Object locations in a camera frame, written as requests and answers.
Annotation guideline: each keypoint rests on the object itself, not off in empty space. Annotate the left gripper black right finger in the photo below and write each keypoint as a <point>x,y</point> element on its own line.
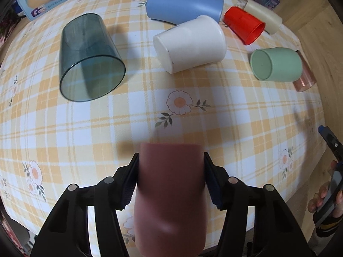
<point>258,221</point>

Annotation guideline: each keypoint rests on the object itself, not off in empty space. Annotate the dusty rose opaque cup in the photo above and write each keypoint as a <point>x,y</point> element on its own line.
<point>170,215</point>

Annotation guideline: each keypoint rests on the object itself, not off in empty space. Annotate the transparent pink plastic cup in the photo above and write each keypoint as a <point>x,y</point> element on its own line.
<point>307,79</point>

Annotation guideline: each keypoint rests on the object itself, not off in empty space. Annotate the sage green cup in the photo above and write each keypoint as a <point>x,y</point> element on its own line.
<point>276,64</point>

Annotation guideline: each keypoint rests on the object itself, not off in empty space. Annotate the cream beige cup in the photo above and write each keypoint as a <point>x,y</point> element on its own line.
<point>272,20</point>

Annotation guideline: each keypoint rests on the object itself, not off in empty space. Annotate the red plastic cup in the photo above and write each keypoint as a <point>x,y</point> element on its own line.
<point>246,26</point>

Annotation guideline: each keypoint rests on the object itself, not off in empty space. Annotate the white plastic cup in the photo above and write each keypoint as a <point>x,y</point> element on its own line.
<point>190,44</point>

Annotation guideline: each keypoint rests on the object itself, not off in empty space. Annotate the transparent teal plastic cup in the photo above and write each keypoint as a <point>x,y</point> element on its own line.
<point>89,63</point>

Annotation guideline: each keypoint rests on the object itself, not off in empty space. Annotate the blue plastic cup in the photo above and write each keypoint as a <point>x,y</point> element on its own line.
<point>179,11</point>

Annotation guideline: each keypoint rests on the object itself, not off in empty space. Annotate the person's right hand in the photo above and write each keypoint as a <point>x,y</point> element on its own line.
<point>319,197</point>

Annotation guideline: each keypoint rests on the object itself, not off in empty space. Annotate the yellow plaid floral tablecloth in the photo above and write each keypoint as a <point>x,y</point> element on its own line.
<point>262,132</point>

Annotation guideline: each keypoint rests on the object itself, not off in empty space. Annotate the wooden shelf cabinet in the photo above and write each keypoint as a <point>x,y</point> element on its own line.
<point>299,13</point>

